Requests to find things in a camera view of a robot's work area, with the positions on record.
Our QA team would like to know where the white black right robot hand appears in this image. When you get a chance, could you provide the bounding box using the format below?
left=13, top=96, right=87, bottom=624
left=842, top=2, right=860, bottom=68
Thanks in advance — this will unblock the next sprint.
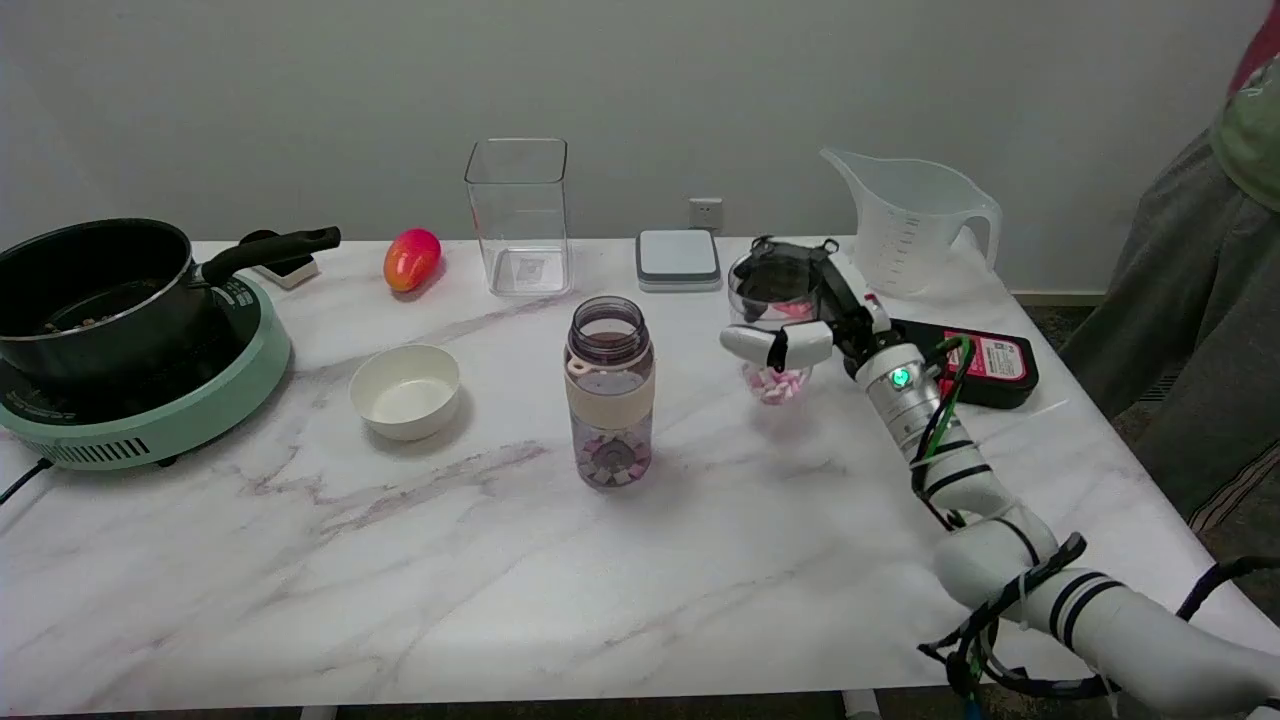
left=720, top=237, right=894, bottom=381

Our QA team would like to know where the small clear measuring cup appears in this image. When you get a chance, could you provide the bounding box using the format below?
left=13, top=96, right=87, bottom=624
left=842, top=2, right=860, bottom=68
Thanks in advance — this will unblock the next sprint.
left=727, top=250, right=823, bottom=406

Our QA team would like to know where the large clear measuring jug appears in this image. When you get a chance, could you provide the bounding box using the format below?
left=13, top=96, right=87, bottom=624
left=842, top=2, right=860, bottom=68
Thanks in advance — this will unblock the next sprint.
left=820, top=148, right=1003, bottom=299

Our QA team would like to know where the purple bottle with cream band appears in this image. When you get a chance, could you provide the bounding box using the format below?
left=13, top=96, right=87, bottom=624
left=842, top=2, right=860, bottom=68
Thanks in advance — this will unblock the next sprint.
left=563, top=296, right=657, bottom=491

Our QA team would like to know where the black device with red label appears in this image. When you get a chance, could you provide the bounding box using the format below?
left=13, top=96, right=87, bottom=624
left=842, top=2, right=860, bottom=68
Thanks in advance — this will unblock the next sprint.
left=880, top=318, right=1041, bottom=411

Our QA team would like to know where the grey white kitchen scale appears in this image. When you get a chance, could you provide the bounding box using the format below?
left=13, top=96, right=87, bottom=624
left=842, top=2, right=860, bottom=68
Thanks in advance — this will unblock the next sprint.
left=636, top=230, right=723, bottom=293

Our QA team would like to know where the person in grey trousers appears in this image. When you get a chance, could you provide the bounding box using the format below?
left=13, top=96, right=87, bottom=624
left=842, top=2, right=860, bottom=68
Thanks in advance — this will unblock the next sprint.
left=1060, top=0, right=1280, bottom=533

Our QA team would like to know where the clear square container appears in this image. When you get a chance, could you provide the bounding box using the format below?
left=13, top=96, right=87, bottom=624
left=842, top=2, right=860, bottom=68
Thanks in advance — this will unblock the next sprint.
left=464, top=138, right=573, bottom=298

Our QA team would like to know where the red yellow toy mango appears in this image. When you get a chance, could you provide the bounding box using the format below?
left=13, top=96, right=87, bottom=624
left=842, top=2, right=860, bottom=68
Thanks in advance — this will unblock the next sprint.
left=384, top=228, right=443, bottom=293

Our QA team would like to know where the white bowl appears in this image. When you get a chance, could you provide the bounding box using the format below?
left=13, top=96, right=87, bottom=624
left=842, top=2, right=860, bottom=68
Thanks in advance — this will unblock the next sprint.
left=349, top=344, right=462, bottom=442

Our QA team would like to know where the small white box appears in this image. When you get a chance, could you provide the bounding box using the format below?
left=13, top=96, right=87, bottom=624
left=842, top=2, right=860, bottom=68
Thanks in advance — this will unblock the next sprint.
left=252, top=256, right=321, bottom=291

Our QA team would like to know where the green induction cooker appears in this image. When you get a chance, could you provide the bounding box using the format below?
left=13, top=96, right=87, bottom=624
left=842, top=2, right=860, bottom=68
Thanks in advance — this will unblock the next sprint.
left=0, top=272, right=293, bottom=472

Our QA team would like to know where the green robot cable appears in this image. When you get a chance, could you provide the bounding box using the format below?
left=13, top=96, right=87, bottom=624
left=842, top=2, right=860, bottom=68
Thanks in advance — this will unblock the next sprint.
left=915, top=335, right=977, bottom=471

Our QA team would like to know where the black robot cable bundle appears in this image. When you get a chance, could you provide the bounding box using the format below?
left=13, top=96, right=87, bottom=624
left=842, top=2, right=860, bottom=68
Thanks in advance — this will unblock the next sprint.
left=910, top=335, right=1280, bottom=719

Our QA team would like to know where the black pot with handle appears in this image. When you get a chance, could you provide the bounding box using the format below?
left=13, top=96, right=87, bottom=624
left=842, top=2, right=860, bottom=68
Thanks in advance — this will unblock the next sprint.
left=0, top=218, right=342, bottom=389

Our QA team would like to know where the black cooker power cord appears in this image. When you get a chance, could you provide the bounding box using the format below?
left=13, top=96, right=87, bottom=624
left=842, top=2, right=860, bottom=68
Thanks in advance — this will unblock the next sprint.
left=0, top=458, right=53, bottom=506

